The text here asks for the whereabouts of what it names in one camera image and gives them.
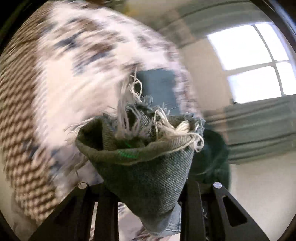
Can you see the window with white frame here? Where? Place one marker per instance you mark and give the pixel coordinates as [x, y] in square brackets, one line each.
[258, 61]

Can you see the ripped blue denim shorts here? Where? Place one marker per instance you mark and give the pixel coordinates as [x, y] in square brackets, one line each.
[144, 154]

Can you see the left green curtain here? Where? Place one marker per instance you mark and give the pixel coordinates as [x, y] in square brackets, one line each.
[185, 22]

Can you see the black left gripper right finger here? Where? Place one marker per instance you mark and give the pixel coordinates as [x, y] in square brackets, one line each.
[213, 213]

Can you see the floral bed sheet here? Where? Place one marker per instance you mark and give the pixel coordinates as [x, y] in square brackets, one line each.
[62, 63]

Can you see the right green curtain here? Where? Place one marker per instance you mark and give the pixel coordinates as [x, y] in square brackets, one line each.
[256, 130]

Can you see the green curtain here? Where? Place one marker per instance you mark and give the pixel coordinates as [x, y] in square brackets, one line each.
[256, 130]
[185, 22]

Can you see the dark green velvet blanket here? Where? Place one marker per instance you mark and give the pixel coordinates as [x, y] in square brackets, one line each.
[210, 165]

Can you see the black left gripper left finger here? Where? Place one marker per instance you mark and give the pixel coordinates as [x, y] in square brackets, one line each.
[72, 218]

